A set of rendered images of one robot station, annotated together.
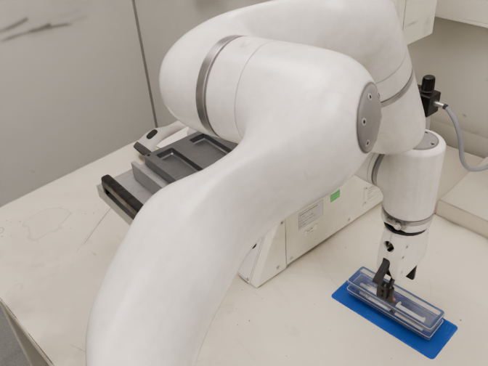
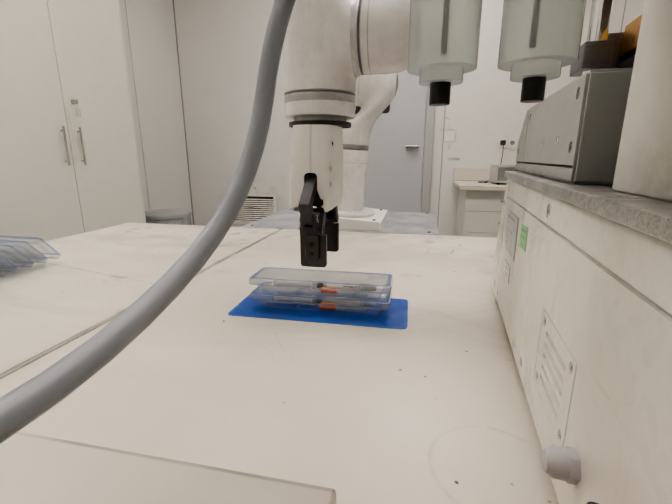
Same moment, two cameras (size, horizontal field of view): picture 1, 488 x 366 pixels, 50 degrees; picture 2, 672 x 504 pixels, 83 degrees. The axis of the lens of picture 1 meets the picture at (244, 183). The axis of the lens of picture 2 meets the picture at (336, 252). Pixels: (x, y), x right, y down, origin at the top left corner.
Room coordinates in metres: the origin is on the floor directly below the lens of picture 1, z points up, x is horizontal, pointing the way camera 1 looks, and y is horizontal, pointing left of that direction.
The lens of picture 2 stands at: (1.08, -0.54, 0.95)
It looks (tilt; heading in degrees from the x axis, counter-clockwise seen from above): 14 degrees down; 144
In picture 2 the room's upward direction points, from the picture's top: straight up
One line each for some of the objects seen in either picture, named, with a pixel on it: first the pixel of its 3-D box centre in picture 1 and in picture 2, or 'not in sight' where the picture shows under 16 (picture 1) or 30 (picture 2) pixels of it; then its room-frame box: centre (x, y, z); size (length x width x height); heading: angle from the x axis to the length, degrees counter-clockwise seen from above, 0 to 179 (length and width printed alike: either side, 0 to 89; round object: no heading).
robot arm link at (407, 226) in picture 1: (406, 213); (320, 109); (0.68, -0.27, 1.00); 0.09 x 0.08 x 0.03; 133
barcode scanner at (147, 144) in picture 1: (165, 137); not in sight; (1.36, 0.22, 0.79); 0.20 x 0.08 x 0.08; 131
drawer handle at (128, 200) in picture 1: (124, 199); not in sight; (0.80, 0.23, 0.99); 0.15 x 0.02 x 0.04; 37
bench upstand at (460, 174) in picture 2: not in sight; (536, 175); (-0.48, 2.64, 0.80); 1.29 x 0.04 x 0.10; 41
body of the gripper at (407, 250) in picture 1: (402, 240); (320, 163); (0.68, -0.27, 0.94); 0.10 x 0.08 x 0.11; 133
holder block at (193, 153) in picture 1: (203, 163); not in sight; (0.91, 0.08, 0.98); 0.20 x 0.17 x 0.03; 37
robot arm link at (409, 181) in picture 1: (410, 172); (323, 33); (0.69, -0.27, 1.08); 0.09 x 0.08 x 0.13; 42
